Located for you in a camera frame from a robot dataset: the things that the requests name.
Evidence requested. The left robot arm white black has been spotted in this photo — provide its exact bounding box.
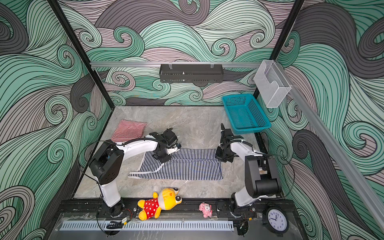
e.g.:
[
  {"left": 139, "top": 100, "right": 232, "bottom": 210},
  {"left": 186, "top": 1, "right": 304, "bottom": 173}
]
[{"left": 89, "top": 128, "right": 181, "bottom": 218}]

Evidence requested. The blue white striped tank top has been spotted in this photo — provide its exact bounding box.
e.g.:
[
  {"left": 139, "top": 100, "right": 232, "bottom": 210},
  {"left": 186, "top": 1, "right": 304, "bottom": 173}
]
[{"left": 128, "top": 149, "right": 223, "bottom": 181}]

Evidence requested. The aluminium rail back wall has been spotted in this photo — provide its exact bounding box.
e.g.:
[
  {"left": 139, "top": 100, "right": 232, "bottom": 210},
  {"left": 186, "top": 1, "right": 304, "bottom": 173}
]
[{"left": 90, "top": 61, "right": 261, "bottom": 69}]

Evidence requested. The aluminium rail wall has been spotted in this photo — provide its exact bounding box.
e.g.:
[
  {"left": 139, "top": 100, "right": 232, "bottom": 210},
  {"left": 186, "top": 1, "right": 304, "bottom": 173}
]
[
  {"left": 90, "top": 61, "right": 261, "bottom": 69},
  {"left": 272, "top": 61, "right": 384, "bottom": 230}
]

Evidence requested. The aluminium rail right wall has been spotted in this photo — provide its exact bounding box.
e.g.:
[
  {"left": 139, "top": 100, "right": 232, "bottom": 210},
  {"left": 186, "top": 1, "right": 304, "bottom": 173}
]
[{"left": 272, "top": 61, "right": 384, "bottom": 230}]

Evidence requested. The teal plastic basket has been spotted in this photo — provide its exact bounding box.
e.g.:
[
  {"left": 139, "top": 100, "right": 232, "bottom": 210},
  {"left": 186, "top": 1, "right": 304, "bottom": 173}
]
[{"left": 222, "top": 94, "right": 271, "bottom": 135}]

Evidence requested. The red white striped tank top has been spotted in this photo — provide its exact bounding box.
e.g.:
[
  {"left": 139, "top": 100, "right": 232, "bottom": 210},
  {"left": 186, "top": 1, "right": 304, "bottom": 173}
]
[{"left": 110, "top": 120, "right": 147, "bottom": 143}]

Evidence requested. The white slotted cable duct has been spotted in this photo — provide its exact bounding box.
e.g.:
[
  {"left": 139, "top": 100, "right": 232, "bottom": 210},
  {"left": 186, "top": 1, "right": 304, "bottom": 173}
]
[{"left": 59, "top": 220, "right": 235, "bottom": 232}]

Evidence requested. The black perforated metal shelf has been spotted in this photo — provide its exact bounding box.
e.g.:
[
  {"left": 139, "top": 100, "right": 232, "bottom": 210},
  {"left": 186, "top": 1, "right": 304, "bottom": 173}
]
[{"left": 159, "top": 65, "right": 224, "bottom": 86}]

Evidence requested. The yellow plush toy red dress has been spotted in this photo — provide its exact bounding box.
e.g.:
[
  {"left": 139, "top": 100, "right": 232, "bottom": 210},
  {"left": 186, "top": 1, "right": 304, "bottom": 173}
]
[{"left": 138, "top": 188, "right": 182, "bottom": 221}]

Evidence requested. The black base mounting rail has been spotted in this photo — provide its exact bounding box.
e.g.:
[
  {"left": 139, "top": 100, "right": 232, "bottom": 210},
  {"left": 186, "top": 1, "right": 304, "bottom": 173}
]
[{"left": 56, "top": 198, "right": 299, "bottom": 220}]

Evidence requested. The black round wall clock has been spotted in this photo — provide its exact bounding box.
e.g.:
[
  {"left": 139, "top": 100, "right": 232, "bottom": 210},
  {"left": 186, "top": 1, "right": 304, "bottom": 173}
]
[{"left": 263, "top": 205, "right": 289, "bottom": 235}]

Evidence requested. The small pink plush toy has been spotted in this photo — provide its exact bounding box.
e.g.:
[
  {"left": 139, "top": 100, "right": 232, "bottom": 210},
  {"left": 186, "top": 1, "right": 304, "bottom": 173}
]
[{"left": 199, "top": 203, "right": 213, "bottom": 218}]

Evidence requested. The clear plastic wall bin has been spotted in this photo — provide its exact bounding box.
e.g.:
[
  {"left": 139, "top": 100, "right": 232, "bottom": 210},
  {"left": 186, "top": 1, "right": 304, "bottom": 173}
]
[{"left": 254, "top": 60, "right": 292, "bottom": 109}]

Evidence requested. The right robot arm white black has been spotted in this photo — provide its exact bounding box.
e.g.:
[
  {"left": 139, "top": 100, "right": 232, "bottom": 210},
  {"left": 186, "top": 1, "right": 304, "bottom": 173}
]
[{"left": 216, "top": 124, "right": 282, "bottom": 209}]

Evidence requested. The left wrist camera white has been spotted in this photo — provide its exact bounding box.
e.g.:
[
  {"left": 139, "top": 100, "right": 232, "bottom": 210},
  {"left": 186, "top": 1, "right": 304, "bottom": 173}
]
[{"left": 167, "top": 143, "right": 181, "bottom": 155}]

